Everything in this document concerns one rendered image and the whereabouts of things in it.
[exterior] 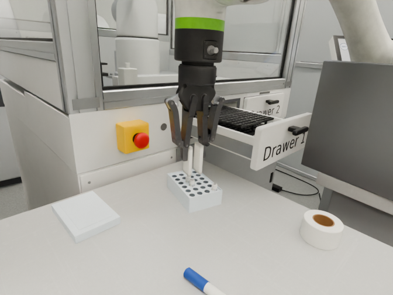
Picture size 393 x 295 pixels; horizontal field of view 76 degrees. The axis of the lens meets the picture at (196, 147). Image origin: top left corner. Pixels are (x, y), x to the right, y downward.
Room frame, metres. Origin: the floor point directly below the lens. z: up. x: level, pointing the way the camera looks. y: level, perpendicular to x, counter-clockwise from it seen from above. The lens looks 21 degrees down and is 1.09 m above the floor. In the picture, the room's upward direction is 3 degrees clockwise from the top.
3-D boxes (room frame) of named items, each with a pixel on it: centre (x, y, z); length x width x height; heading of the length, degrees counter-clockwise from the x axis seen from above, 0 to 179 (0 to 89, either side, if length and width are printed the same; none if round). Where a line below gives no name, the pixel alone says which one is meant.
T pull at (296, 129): (0.65, -0.26, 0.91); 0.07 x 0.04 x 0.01; 135
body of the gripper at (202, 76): (0.51, 0.01, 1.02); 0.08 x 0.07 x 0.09; 120
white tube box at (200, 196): (0.53, 0.00, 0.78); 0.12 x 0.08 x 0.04; 30
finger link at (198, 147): (0.52, -0.01, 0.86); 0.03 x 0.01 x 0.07; 30
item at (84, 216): (0.42, 0.22, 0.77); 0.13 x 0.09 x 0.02; 46
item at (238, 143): (0.81, -0.10, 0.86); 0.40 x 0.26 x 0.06; 45
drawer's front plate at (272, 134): (0.66, -0.24, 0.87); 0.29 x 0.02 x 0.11; 135
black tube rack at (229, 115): (0.81, -0.10, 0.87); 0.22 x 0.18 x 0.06; 45
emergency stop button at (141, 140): (0.58, 0.14, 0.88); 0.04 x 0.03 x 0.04; 135
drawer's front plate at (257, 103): (1.07, -0.28, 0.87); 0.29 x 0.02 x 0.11; 135
